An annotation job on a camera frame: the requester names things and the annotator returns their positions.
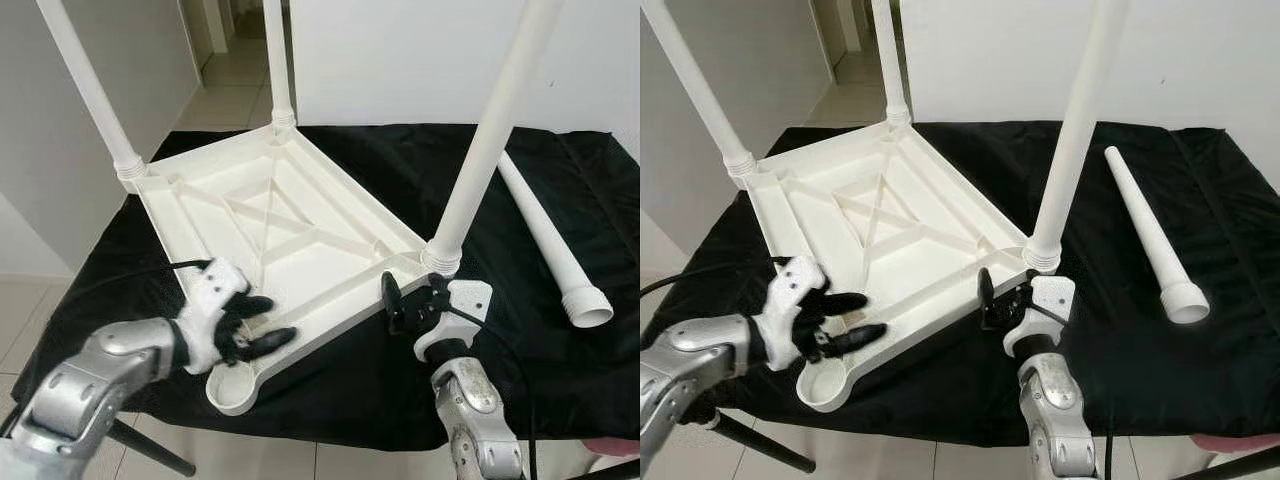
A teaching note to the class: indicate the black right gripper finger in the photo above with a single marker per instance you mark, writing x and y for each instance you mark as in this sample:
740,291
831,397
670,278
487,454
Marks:
391,300
986,298

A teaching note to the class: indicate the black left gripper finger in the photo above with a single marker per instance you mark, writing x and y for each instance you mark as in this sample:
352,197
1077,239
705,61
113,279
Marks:
252,305
855,340
268,343
842,301

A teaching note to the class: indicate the white plastic table top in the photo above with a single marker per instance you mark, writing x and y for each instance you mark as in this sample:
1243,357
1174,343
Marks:
900,200
300,200

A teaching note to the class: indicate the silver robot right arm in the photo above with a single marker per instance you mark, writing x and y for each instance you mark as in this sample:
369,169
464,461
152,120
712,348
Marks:
1055,410
470,410

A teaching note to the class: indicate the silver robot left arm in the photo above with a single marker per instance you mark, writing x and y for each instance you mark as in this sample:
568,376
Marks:
700,380
90,380

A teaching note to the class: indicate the pink fabric slipper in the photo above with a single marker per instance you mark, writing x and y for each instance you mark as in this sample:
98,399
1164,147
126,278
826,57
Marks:
1235,443
612,447

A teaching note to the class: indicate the brown door mat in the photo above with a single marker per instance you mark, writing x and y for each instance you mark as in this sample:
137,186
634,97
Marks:
250,25

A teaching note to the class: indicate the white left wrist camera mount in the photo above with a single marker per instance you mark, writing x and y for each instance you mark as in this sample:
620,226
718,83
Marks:
795,285
215,290

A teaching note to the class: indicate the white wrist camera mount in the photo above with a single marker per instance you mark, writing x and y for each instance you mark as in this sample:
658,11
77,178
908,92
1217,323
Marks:
468,300
215,290
795,285
1052,298

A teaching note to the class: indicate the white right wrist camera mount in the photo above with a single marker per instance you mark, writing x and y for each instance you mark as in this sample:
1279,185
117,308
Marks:
468,300
1052,298

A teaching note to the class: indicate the white door frame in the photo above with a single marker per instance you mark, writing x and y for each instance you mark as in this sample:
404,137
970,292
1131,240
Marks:
835,25
205,25

